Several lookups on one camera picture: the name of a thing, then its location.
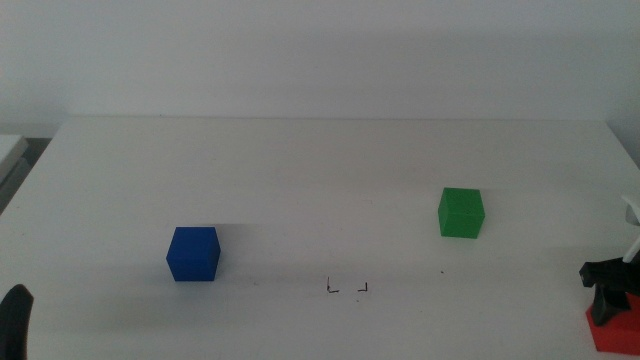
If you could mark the green cube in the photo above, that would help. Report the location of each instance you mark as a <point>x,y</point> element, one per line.
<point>461,215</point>

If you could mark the blue cube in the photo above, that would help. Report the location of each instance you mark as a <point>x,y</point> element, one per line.
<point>193,255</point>

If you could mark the red cube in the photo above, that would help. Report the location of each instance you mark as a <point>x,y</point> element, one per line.
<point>622,336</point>

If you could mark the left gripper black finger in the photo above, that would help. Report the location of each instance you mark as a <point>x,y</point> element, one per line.
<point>14,325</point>

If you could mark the white side table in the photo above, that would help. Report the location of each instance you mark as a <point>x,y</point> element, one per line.
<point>10,150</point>

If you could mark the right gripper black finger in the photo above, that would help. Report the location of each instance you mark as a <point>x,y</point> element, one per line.
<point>610,305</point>

